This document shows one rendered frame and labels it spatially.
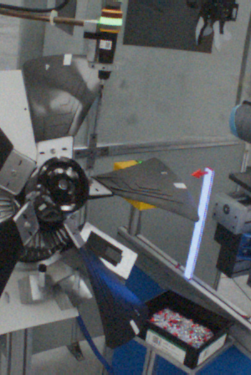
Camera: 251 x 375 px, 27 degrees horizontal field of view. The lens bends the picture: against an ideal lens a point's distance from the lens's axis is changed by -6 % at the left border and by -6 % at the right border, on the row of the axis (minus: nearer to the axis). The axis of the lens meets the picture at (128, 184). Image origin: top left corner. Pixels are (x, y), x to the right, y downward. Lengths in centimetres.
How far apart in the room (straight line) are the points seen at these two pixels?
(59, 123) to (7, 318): 48
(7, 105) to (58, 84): 23
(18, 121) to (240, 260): 89
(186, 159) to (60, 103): 119
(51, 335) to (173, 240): 71
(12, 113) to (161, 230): 117
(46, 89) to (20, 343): 67
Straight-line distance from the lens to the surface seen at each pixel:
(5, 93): 146
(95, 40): 111
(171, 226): 244
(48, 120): 122
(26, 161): 112
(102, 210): 218
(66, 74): 127
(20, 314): 130
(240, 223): 174
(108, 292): 112
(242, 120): 185
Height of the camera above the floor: 164
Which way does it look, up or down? 22 degrees down
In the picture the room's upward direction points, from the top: 8 degrees clockwise
